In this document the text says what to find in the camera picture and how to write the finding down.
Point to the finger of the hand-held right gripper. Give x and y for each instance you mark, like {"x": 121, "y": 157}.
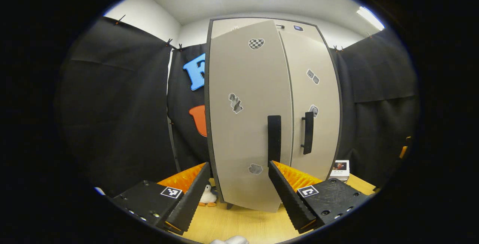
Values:
{"x": 404, "y": 149}

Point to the white cabinet door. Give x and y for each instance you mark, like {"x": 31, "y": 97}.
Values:
{"x": 322, "y": 143}
{"x": 247, "y": 135}

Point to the white shoe cabinet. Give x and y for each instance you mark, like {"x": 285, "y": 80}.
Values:
{"x": 208, "y": 87}

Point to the white picture box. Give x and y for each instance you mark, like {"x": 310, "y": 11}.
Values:
{"x": 339, "y": 166}

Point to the white duck toy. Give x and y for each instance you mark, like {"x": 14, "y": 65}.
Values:
{"x": 207, "y": 197}

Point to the bright display screen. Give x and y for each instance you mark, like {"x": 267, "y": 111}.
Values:
{"x": 99, "y": 191}

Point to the beige cabinet drawer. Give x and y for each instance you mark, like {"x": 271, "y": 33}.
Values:
{"x": 224, "y": 27}

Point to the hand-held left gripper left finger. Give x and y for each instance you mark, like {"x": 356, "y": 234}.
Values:
{"x": 189, "y": 203}

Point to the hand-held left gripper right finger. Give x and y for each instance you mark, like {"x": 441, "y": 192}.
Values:
{"x": 287, "y": 199}

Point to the ceiling light panel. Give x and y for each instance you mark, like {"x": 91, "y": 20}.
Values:
{"x": 370, "y": 17}

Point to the black backdrop cloth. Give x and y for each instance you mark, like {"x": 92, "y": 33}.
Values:
{"x": 123, "y": 105}

